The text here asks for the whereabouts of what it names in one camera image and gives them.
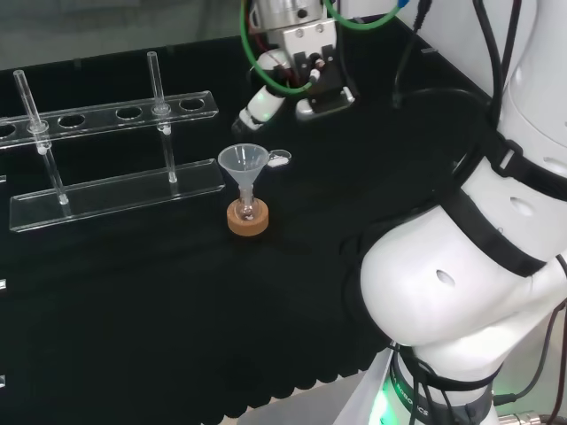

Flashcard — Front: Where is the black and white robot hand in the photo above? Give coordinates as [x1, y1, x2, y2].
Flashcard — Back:
[229, 48, 290, 135]

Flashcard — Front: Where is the clear weighing funnel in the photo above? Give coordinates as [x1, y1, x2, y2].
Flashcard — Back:
[267, 149, 293, 169]

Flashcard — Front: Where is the translucent plastic funnel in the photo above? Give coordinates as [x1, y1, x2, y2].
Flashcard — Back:
[216, 143, 270, 201]

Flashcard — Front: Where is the clear acrylic funnel stand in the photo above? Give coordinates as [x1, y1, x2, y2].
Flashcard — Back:
[0, 50, 227, 234]

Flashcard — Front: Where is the small round-bottom glass flask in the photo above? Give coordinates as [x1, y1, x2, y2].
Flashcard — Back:
[234, 185, 259, 222]

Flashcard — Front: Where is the black bench cloth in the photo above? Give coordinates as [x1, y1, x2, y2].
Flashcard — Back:
[0, 17, 497, 425]

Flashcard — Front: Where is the green cable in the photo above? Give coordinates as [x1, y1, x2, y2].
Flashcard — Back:
[239, 0, 411, 97]

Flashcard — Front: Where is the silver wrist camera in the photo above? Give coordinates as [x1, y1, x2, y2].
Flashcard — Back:
[294, 85, 358, 122]

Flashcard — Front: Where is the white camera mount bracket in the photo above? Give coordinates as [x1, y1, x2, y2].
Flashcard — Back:
[279, 19, 338, 89]

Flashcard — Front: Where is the cork ring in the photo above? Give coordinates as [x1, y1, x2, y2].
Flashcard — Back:
[227, 199, 270, 237]

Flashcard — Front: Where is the black cable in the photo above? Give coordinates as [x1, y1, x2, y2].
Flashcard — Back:
[392, 0, 524, 112]

